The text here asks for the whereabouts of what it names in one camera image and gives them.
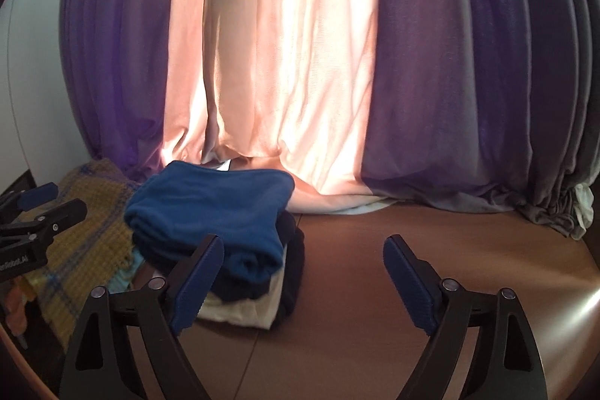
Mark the cream sheer curtain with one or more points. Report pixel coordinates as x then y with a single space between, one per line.
281 53

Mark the light blue cloth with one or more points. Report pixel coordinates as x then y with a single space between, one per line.
124 274

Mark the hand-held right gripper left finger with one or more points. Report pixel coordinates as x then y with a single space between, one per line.
199 283

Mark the orange object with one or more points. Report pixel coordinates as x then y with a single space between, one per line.
16 307

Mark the dark folded garment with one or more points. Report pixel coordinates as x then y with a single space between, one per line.
229 293

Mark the blue pants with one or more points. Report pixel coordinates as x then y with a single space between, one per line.
211 203

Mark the white bunched cloth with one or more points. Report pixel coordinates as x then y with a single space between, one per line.
581 212

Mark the purple grey curtain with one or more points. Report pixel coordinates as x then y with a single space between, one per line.
468 76

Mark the black folded garment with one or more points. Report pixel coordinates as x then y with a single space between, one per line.
293 269

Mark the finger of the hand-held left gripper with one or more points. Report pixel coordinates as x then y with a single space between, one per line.
56 219
37 195

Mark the beige folded garment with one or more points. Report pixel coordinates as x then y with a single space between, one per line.
243 314

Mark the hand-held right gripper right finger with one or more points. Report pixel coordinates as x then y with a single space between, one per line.
408 283

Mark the yellow plaid scarf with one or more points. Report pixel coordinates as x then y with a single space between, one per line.
93 250

